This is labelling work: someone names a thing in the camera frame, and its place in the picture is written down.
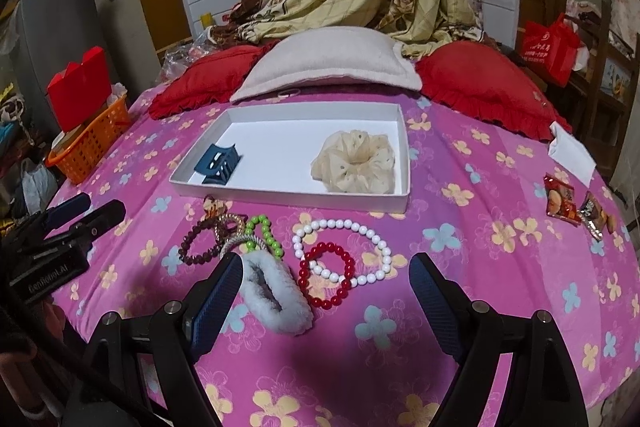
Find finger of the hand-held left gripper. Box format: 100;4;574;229
42;193;92;230
72;199;127;239

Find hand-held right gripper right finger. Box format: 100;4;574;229
408;252;591;427

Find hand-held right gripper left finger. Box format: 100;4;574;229
65;252;244;427

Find dark brown bead bracelet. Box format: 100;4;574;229
180;221;226;267

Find silver twisted hair tie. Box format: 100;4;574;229
220;232;268;258

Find white fluffy scrunchie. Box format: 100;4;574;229
240;249;315;335

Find gold spiral hair tie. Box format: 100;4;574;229
215;214;249;243

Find green bead bracelet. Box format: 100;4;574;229
245;215;286;260

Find white bead bracelet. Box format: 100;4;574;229
292;218;392;288

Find red bead bracelet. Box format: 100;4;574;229
298;242;357;310

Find brown tortoiseshell hair accessory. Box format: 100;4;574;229
202;196;232;220

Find white shallow tray box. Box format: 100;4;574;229
169;102;412;214

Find white plastic bag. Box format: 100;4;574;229
20;157;58;214

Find orange plastic basket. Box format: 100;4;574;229
46;94;132;185

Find pink floral bedsheet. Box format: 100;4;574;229
50;84;640;427

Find red cardboard box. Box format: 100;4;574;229
46;47;112;132

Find blue hair claw clip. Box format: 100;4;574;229
194;143;242;185

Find beige sheer scrunchie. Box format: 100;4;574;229
310;129;397;194

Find red ruffled pillow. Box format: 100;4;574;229
415;41;573;142
148;44;273;120

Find grey refrigerator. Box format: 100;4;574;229
10;0;126;142

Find clear plastic bags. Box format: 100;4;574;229
160;32;211;82

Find brown snack packet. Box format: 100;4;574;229
577;192;621;240

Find white folded paper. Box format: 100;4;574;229
548;122;597;185

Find beige pillow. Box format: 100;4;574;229
230;27;423;104

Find red shopping bag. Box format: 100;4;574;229
520;14;583;88

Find wooden shelf rack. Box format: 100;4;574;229
565;0;640;148

